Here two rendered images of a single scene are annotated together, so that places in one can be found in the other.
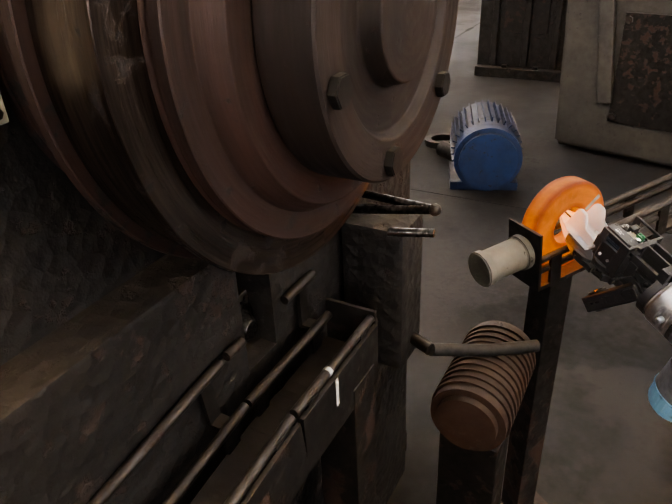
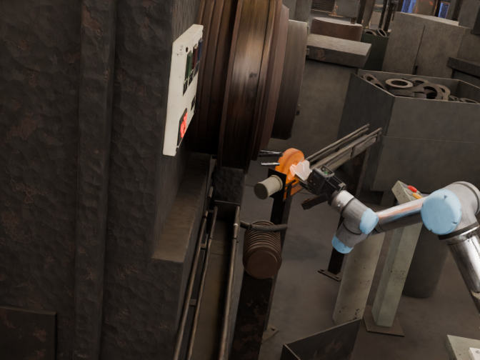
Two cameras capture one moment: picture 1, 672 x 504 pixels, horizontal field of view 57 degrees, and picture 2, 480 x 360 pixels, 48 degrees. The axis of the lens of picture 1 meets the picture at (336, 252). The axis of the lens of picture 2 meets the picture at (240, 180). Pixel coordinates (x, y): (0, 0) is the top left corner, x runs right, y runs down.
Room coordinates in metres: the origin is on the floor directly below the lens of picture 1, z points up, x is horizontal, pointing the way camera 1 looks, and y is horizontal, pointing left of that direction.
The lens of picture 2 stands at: (-0.54, 0.68, 1.37)
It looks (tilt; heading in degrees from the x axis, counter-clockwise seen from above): 22 degrees down; 329
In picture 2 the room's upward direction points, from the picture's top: 9 degrees clockwise
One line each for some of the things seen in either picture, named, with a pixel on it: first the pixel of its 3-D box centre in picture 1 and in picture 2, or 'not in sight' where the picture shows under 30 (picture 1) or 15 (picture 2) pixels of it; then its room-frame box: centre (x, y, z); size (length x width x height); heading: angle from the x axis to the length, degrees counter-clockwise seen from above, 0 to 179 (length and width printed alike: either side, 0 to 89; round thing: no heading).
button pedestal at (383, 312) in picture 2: not in sight; (398, 260); (0.81, -0.94, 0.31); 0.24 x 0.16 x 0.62; 150
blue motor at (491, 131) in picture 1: (483, 142); not in sight; (2.74, -0.71, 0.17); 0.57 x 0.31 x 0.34; 170
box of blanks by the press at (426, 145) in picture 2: not in sight; (418, 135); (2.07, -2.29, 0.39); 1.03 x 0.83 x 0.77; 75
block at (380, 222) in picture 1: (380, 285); (225, 198); (0.79, -0.06, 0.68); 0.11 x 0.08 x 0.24; 60
